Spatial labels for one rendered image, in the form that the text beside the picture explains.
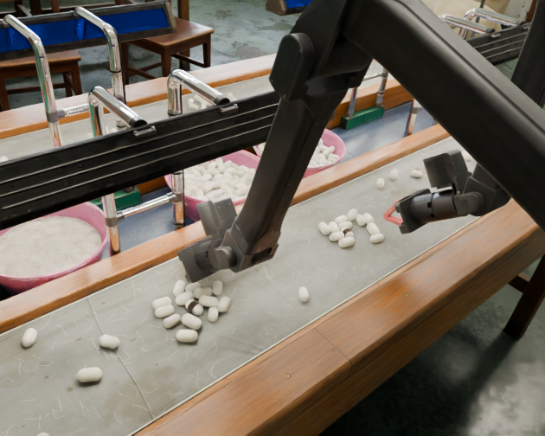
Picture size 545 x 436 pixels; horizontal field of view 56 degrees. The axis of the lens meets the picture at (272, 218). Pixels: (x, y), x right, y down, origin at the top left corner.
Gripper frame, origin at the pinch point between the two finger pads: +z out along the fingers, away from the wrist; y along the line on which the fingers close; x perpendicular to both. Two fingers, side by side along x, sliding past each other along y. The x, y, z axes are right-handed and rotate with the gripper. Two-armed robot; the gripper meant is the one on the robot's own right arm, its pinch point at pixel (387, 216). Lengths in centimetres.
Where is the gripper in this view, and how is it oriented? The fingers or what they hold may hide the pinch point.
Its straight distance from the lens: 115.4
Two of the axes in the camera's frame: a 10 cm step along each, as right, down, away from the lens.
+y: -7.7, 3.4, -5.5
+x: 3.6, 9.3, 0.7
